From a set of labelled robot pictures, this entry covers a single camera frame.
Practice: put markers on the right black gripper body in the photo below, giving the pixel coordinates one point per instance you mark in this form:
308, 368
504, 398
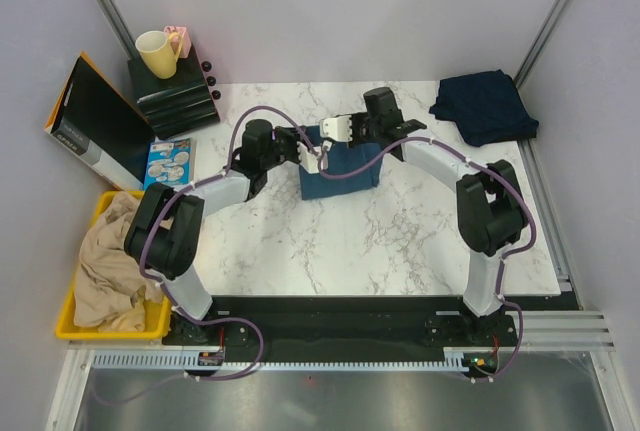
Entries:
363, 131

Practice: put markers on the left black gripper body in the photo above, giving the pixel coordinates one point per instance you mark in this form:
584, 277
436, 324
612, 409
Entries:
285, 144

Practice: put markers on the teal blue t-shirt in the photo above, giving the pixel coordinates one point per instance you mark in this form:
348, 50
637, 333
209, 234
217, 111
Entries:
343, 160

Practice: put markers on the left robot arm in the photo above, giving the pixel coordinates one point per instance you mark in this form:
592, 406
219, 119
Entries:
164, 234

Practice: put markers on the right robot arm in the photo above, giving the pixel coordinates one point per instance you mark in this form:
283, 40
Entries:
490, 210

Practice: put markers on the black stepped stand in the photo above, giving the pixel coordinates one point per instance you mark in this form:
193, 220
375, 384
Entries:
178, 105

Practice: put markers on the folded navy t-shirt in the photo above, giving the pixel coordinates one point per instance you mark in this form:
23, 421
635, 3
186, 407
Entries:
485, 107

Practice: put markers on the blue picture booklet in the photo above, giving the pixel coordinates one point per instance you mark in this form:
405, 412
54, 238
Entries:
170, 163

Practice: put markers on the pink small box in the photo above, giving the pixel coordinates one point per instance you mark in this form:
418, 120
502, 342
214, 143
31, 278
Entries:
179, 40

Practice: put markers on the yellow ceramic mug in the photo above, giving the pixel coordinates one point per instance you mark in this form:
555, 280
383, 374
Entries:
156, 52

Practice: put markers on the black orange cardboard box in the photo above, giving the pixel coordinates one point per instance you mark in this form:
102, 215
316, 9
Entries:
94, 122

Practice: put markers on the yellow plastic bin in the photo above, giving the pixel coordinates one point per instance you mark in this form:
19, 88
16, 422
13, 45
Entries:
157, 315

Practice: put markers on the beige t-shirt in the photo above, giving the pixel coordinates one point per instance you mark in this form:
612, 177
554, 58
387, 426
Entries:
109, 290

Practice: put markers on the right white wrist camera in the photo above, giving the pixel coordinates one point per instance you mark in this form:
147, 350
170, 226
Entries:
336, 129

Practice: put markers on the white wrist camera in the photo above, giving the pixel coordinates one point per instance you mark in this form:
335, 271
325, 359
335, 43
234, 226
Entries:
336, 129
313, 160

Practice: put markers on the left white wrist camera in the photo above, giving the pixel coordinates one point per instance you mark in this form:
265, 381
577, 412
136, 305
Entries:
313, 160

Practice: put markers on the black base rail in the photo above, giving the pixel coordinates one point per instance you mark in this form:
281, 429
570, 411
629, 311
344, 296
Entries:
343, 327

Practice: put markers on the right aluminium frame post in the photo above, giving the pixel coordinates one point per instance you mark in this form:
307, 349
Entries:
541, 40

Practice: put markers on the grey slotted cable duct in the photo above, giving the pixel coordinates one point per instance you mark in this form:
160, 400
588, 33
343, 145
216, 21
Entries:
194, 359

